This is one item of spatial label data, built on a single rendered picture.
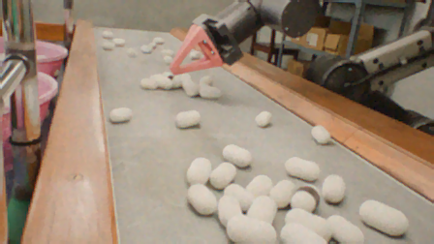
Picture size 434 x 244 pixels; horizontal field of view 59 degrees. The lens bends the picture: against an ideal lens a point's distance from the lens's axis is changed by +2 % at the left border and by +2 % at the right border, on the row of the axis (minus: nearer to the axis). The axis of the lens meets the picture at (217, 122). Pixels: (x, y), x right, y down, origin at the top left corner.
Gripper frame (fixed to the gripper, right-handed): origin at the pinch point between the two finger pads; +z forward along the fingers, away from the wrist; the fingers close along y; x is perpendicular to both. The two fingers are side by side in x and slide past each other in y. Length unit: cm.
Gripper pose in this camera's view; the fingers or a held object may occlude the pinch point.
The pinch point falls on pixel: (175, 68)
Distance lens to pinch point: 59.1
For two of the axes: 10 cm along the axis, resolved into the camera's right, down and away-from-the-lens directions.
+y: 3.1, 3.4, -8.9
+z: -8.0, 6.0, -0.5
